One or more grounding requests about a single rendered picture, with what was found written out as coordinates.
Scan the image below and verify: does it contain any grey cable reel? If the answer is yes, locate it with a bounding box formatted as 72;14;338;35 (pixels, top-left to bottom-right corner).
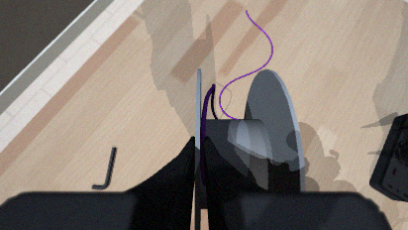
194;68;306;230

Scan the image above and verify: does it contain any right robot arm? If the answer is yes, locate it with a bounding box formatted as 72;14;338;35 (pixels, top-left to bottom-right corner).
378;113;408;202

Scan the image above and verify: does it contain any purple cable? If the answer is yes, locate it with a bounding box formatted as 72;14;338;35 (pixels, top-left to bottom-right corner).
200;35;273;186

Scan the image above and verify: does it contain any black hex key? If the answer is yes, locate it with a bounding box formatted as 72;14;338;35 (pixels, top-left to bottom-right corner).
92;148;116;190

